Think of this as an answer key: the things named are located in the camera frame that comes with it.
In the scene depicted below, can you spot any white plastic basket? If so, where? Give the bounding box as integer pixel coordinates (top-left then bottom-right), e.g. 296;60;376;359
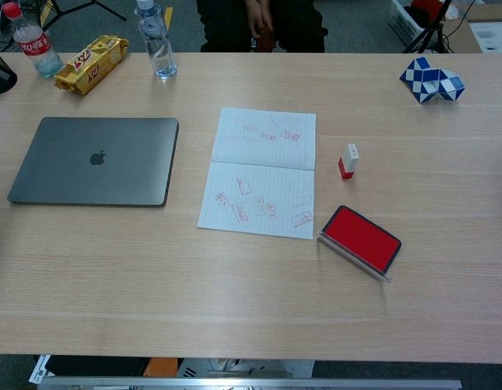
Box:
387;0;429;48

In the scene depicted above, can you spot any aluminium rail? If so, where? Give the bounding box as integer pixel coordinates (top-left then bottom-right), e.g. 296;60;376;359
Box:
36;377;463;390

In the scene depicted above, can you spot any seated person in black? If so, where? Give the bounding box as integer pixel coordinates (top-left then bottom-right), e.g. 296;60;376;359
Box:
196;0;329;54

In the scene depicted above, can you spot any open lined notebook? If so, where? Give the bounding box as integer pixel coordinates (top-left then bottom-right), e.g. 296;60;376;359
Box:
197;106;318;241

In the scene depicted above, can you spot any gold snack packet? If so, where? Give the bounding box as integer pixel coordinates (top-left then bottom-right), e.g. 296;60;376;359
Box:
54;34;130;97

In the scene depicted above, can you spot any black tripod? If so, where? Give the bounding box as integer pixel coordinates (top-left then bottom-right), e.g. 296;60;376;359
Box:
401;0;455;54
31;0;128;32

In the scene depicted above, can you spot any white device under table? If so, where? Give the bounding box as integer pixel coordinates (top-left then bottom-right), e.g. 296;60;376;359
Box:
175;357;316;379

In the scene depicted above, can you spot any red and white stamp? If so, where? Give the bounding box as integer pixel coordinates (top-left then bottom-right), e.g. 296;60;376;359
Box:
337;143;361;182

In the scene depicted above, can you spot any grey closed laptop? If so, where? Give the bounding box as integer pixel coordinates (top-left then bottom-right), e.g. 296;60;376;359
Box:
6;116;180;209

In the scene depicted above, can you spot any black box under table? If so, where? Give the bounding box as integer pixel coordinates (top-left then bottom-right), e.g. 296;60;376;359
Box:
45;355;149;377

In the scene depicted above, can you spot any white foam insert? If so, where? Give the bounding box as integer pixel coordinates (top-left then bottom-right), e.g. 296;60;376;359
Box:
468;20;502;57

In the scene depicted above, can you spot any white paper label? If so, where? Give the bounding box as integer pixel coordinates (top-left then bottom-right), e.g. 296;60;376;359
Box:
28;354;55;385

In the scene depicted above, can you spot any brown cardboard box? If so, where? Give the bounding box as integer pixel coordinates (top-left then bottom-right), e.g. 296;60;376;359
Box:
439;3;502;54

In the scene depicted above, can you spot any blue white snake puzzle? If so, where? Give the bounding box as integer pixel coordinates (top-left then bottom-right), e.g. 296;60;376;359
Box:
399;56;467;106

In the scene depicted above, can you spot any red object in basket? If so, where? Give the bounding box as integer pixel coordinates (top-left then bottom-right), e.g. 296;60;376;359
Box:
410;0;449;21

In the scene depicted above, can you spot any orange part under table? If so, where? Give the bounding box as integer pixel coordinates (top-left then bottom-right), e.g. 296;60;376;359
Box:
144;357;180;378

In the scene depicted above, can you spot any clear plastic water bottle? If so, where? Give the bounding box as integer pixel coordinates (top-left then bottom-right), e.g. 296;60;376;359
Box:
133;0;179;80

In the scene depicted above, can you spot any plastic bottle with red label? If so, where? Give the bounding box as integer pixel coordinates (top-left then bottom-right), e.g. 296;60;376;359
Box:
0;2;65;79

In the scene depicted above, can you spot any red ink pad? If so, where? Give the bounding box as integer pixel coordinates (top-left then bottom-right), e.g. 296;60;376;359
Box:
316;205;402;283

